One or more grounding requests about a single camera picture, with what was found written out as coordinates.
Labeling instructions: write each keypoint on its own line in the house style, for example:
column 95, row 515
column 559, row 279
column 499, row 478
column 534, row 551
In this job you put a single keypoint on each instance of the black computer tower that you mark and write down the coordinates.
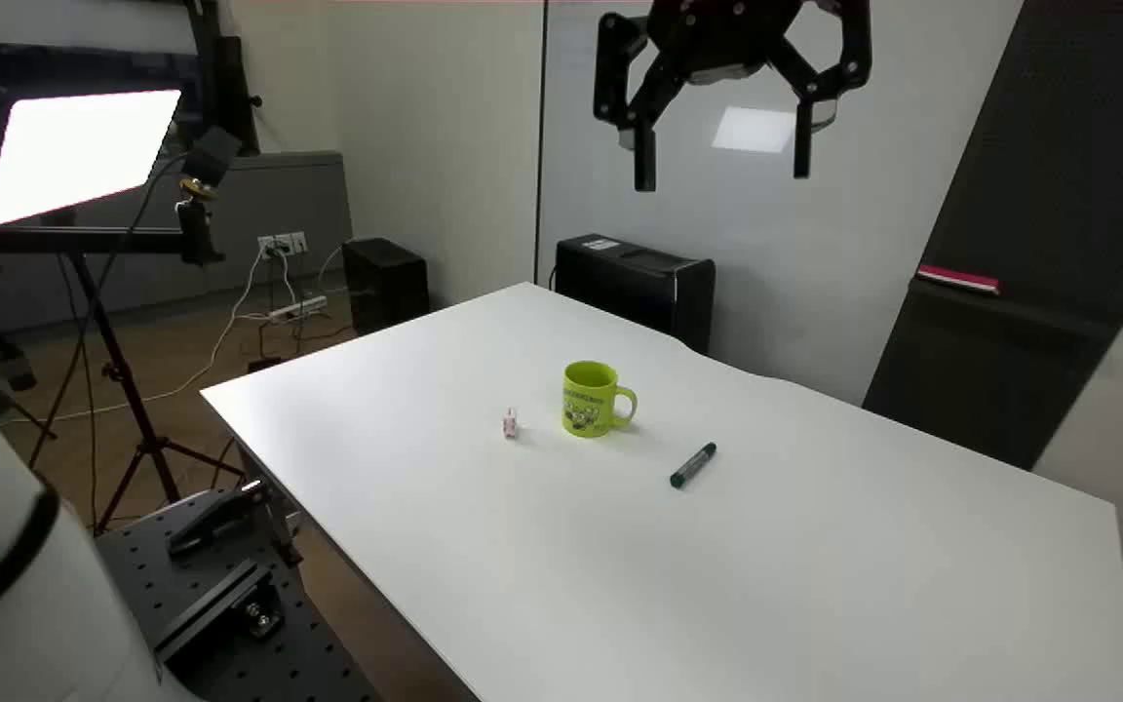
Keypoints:
column 638, row 281

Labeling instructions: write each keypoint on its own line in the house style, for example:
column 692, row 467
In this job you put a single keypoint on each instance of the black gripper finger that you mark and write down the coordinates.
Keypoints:
column 854, row 60
column 638, row 110

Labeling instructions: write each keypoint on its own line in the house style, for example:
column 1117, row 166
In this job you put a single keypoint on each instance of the black light stand tripod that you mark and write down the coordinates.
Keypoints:
column 93, row 260

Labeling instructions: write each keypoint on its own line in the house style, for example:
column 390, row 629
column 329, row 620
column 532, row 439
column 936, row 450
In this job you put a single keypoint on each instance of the small clear tape roll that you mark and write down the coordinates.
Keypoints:
column 511, row 428

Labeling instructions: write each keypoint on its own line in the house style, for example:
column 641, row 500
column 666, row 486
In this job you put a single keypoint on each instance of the yellow-green mug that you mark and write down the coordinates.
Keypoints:
column 594, row 400

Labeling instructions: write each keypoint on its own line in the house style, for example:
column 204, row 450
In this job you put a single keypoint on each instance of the white power strip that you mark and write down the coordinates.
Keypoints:
column 297, row 311

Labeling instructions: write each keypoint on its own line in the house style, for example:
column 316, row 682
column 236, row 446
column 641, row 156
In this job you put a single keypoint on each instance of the dark green marker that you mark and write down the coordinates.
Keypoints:
column 692, row 467

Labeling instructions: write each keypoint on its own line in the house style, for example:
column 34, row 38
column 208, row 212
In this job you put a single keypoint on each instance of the pink item on cabinet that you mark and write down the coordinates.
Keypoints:
column 961, row 279

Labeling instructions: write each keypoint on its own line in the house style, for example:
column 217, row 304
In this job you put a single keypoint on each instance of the small black speaker box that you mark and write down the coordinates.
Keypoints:
column 382, row 281

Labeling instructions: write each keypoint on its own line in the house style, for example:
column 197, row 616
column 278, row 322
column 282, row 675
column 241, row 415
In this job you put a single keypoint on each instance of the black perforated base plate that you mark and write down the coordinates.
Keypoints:
column 224, row 606

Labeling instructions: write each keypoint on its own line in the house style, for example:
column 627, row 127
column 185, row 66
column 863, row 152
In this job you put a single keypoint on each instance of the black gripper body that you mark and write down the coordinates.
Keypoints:
column 727, row 38

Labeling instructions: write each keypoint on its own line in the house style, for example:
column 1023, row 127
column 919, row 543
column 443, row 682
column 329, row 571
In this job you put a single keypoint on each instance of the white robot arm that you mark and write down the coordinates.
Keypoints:
column 64, row 625

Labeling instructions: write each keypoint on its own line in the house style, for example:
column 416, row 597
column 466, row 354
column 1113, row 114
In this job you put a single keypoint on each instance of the dark tall cabinet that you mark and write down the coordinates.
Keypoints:
column 1037, row 204

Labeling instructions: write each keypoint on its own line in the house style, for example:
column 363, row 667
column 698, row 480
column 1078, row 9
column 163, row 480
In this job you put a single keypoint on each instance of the white wall power outlet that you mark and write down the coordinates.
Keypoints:
column 286, row 244

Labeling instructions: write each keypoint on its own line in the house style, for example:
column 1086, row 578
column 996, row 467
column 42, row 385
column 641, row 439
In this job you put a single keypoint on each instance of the bright studio light panel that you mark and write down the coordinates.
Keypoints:
column 80, row 147

